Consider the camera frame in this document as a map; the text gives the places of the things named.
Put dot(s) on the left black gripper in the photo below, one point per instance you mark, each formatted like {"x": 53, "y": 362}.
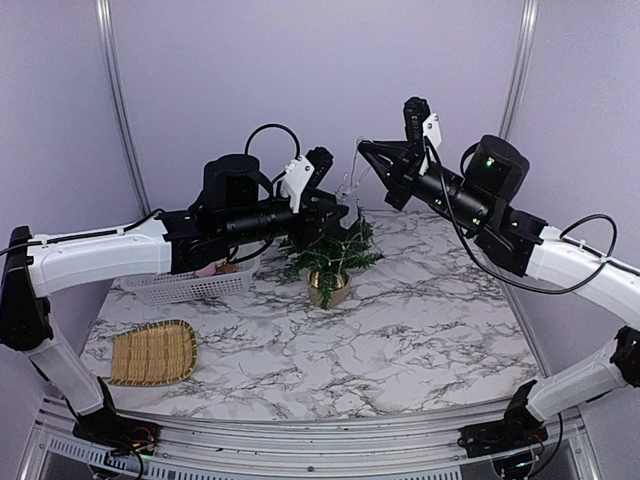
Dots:
{"x": 313, "y": 211}

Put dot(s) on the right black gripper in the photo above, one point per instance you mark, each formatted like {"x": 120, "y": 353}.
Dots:
{"x": 398, "y": 177}

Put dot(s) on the small green christmas tree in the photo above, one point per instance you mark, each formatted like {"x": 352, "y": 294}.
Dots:
{"x": 330, "y": 260}

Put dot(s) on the pink pompom ornament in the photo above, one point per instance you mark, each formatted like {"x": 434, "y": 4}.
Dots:
{"x": 207, "y": 271}

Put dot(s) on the white plastic basket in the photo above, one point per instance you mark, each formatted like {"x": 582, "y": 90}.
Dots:
{"x": 167, "y": 288}

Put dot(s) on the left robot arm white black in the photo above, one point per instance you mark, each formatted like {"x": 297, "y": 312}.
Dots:
{"x": 237, "y": 205}

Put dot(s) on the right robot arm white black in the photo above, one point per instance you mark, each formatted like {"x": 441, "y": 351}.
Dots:
{"x": 477, "y": 203}

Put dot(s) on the woven bamboo tray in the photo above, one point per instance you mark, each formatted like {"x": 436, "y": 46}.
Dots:
{"x": 156, "y": 354}

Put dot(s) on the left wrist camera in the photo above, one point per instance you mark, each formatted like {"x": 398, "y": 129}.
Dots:
{"x": 305, "y": 171}

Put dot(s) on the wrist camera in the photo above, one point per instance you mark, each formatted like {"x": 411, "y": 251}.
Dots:
{"x": 422, "y": 127}
{"x": 305, "y": 171}

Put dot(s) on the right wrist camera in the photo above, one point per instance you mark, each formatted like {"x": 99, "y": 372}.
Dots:
{"x": 422, "y": 127}

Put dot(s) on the right aluminium frame post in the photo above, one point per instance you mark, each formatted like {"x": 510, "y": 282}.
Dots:
{"x": 521, "y": 66}

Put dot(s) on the front aluminium rail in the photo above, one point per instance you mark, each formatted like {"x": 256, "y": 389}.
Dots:
{"x": 413, "y": 446}

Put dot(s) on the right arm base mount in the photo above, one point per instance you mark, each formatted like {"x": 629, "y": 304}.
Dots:
{"x": 517, "y": 428}

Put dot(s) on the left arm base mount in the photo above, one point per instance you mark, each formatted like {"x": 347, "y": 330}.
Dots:
{"x": 107, "y": 427}

